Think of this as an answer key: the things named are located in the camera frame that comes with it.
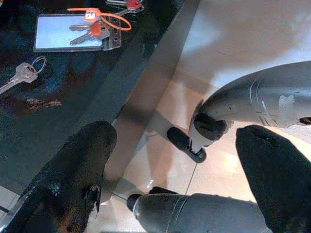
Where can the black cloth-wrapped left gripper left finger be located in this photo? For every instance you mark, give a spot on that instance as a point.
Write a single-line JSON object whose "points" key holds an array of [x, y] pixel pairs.
{"points": [[80, 155]]}

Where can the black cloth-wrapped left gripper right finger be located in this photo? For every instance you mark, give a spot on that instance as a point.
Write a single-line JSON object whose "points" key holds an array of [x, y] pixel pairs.
{"points": [[279, 184]]}

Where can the silver keys with orange cap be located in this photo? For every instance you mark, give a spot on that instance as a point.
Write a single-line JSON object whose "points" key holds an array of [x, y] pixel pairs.
{"points": [[82, 38]]}

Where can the silver keys with red tag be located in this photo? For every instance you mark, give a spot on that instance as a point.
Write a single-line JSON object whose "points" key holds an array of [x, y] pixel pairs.
{"points": [[132, 4]]}

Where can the silver robot leg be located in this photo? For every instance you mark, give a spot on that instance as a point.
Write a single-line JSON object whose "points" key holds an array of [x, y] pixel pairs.
{"points": [[194, 213], [267, 92]]}

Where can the black robot foot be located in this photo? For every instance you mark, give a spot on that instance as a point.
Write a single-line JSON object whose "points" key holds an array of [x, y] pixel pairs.
{"points": [[179, 140]]}

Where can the black glass table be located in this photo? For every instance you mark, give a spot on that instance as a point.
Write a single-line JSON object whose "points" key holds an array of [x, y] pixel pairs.
{"points": [[143, 63]]}

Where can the clear badge holder white card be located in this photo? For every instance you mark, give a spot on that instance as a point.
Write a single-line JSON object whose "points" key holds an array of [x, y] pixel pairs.
{"points": [[56, 31]]}

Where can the orange plastic seal tie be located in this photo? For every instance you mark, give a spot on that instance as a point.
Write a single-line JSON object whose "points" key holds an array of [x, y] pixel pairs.
{"points": [[121, 20]]}

